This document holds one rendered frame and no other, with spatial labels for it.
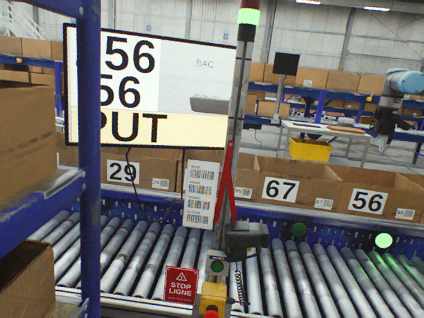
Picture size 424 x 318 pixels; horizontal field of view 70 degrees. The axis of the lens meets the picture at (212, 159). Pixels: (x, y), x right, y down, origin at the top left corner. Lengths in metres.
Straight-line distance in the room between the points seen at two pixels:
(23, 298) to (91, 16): 0.32
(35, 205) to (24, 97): 0.10
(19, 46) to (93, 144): 6.84
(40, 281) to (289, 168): 1.49
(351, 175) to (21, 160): 1.70
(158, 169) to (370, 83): 5.35
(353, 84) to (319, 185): 4.86
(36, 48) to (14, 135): 6.71
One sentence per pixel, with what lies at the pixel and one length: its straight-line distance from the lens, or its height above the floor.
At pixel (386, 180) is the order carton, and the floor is 1.00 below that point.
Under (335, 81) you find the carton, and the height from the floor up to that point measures 1.55.
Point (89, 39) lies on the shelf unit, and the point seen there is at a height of 1.49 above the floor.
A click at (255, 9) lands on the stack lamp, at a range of 0.78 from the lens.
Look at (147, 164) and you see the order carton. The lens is 1.48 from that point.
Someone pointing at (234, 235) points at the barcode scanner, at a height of 1.07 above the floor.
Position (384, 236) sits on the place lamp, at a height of 0.83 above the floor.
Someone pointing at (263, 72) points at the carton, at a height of 1.57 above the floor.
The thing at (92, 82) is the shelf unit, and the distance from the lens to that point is 0.39.
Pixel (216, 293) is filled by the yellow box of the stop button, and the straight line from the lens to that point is 0.93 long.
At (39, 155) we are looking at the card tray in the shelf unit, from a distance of 0.37.
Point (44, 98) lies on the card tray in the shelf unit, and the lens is 0.37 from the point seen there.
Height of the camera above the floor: 1.47
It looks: 16 degrees down
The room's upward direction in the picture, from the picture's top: 6 degrees clockwise
